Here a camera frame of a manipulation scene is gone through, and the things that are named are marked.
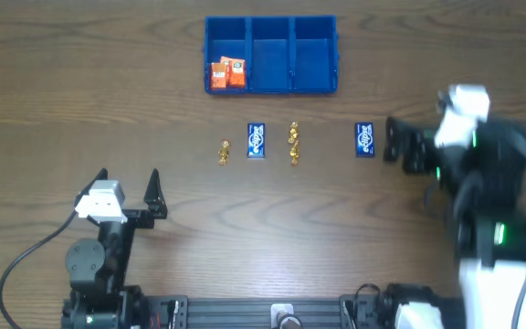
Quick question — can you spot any blue tray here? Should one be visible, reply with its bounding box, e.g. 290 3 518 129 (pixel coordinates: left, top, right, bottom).
204 15 340 96

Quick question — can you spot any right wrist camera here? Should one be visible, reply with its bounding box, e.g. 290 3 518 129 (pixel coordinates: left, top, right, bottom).
434 84 491 150

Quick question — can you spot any orange candy box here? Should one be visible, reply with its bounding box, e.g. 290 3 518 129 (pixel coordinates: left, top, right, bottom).
210 62 228 90
220 56 247 89

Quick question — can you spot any blue candy pack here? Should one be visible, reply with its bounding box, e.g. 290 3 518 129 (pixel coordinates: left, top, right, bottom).
247 122 267 160
354 122 376 159

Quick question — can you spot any mounting rail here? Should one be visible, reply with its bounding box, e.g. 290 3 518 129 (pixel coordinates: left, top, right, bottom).
61 294 396 329

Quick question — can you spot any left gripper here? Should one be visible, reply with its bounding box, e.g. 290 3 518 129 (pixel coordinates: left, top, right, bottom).
74 167 169 230

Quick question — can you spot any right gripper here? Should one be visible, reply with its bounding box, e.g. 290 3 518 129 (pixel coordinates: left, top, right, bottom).
383 116 440 175

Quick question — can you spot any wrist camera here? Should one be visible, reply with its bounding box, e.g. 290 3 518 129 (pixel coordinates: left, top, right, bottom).
434 84 491 150
74 179 126 224

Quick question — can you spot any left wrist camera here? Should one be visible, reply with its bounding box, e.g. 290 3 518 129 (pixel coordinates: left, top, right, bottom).
74 179 126 224

